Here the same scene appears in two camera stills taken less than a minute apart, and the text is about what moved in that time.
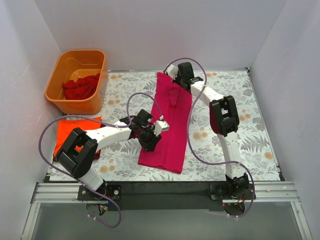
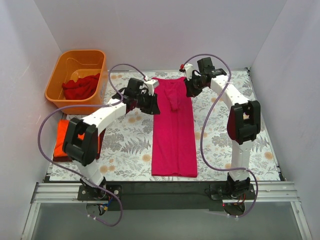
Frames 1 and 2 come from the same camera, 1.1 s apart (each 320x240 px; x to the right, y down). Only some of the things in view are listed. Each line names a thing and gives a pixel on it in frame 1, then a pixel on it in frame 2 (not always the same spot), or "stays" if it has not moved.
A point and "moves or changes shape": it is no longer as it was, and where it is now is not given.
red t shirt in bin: [81, 88] stays
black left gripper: [149, 140] -> [151, 104]
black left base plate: [114, 192] stays
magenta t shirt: [171, 109] moves or changes shape
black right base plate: [221, 191] stays
